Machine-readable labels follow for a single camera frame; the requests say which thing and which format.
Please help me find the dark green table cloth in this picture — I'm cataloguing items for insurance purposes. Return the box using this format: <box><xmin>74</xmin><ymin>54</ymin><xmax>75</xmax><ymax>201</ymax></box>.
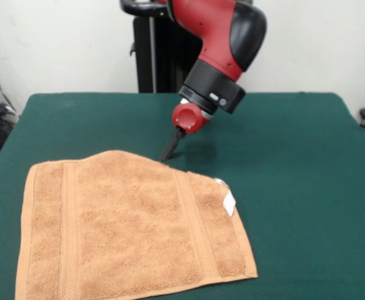
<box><xmin>0</xmin><ymin>92</ymin><xmax>365</xmax><ymax>300</ymax></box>

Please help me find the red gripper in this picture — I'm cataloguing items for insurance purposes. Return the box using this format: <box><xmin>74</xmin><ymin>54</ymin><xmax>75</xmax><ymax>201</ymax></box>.
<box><xmin>159</xmin><ymin>101</ymin><xmax>215</xmax><ymax>162</ymax></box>

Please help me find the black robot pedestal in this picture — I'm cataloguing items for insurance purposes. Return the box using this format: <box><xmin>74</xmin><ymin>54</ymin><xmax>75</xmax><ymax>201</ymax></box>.
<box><xmin>119</xmin><ymin>0</ymin><xmax>204</xmax><ymax>94</ymax></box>

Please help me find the tan terry towel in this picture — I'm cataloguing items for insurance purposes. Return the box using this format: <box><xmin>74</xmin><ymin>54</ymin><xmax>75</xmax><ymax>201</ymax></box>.
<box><xmin>14</xmin><ymin>149</ymin><xmax>259</xmax><ymax>300</ymax></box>

